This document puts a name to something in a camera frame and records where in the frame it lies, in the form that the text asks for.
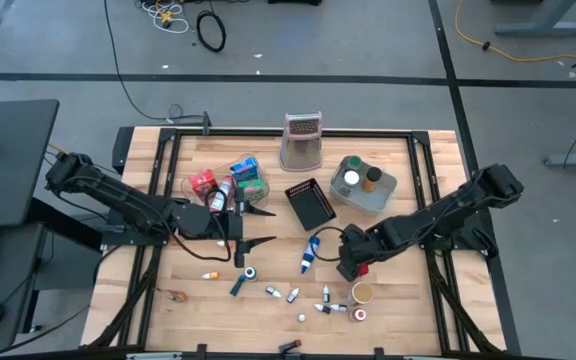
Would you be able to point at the black plastic basket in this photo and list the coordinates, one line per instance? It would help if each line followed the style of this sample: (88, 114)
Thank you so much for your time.
(310, 205)

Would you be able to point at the red paprika tin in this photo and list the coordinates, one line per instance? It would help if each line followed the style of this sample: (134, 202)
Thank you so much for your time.
(363, 270)

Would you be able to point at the small dark dropper bottle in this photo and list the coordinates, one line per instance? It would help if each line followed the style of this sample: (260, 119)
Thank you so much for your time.
(273, 292)
(293, 296)
(326, 295)
(339, 308)
(322, 309)

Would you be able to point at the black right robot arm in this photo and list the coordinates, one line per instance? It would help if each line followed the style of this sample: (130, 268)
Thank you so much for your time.
(443, 220)

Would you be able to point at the desk with grey legs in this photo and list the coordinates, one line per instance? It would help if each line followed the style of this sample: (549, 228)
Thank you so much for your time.
(543, 31)

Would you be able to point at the red food colouring bottle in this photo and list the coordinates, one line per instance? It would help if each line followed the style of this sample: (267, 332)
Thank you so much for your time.
(358, 314)

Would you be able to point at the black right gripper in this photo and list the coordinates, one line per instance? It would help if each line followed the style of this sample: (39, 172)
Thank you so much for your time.
(360, 247)

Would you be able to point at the black aluminium table frame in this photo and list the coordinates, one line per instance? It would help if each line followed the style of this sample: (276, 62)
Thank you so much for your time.
(293, 133)

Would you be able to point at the grey desk foot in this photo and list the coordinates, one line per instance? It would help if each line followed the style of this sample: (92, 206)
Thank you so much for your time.
(575, 160)

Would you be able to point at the small orange dropper bottle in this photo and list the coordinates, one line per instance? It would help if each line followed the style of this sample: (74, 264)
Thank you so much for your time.
(222, 244)

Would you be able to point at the orange turmeric bottle black lid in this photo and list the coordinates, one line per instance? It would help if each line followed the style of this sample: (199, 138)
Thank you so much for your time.
(370, 180)

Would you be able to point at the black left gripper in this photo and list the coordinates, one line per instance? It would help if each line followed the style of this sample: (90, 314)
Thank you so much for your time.
(203, 222)

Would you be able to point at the metal mesh basket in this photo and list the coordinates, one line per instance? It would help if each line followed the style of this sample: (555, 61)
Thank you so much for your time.
(300, 150)

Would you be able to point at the teal tube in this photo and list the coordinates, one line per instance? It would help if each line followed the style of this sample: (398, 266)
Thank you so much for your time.
(237, 287)

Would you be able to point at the grey plastic bin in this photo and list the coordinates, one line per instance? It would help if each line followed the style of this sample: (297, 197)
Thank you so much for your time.
(368, 205)

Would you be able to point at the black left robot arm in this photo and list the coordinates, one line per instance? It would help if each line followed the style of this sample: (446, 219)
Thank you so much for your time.
(118, 192)

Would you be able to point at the blue food colouring bottle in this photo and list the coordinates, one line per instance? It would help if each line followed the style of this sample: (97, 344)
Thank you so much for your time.
(311, 250)

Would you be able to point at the clear plastic bin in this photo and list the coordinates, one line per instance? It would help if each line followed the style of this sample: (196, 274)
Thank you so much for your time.
(223, 165)

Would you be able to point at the small blue carton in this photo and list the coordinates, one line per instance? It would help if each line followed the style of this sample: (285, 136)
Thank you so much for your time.
(244, 169)

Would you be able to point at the tan lid spice jar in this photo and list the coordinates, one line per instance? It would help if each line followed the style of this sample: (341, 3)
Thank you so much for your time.
(361, 293)

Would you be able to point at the small red carton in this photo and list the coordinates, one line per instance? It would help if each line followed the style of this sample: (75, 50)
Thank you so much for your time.
(203, 181)

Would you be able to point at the small yellow dropper bottle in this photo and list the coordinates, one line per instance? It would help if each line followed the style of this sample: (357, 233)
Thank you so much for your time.
(211, 275)

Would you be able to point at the small brown scrap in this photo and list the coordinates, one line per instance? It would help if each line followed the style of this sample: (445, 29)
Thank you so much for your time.
(179, 297)

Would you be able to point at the red carton with grey side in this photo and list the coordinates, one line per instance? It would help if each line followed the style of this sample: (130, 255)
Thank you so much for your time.
(218, 200)

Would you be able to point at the black side desk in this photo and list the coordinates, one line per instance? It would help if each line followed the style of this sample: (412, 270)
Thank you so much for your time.
(18, 150)

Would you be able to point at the green lid oregano jar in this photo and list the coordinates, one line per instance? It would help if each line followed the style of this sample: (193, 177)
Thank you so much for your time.
(354, 162)

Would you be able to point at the dark bottle with red cap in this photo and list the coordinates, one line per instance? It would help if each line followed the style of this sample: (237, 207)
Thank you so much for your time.
(290, 346)

